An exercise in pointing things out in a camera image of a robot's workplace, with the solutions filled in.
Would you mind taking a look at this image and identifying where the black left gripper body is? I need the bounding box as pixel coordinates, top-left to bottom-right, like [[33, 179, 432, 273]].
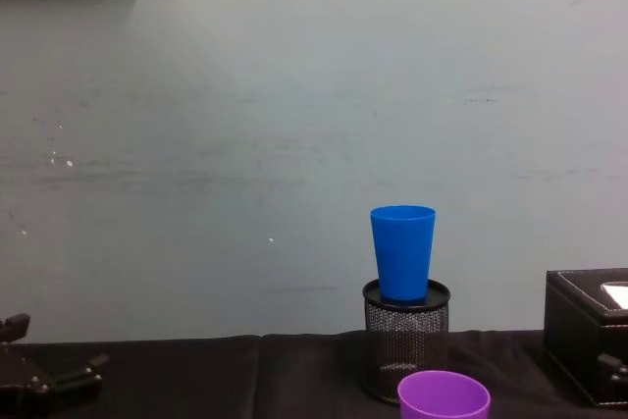
[[0, 341, 56, 419]]

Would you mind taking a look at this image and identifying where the black leather tissue box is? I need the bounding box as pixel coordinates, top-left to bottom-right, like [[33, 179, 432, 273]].
[[543, 267, 628, 408]]

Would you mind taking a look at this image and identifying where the white tissue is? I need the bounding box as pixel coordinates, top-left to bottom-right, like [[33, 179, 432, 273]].
[[600, 281, 628, 313]]

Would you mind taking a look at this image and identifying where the black table cloth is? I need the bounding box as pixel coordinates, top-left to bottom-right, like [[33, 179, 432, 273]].
[[0, 329, 628, 419]]

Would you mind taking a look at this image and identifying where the purple plastic cup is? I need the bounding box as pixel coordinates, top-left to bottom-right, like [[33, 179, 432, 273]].
[[396, 369, 493, 419]]

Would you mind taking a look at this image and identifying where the black mesh pen holder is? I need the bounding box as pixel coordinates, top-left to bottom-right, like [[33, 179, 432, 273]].
[[361, 278, 452, 406]]

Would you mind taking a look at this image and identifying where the blue plastic cup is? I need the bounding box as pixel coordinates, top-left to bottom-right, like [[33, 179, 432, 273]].
[[369, 204, 437, 306]]

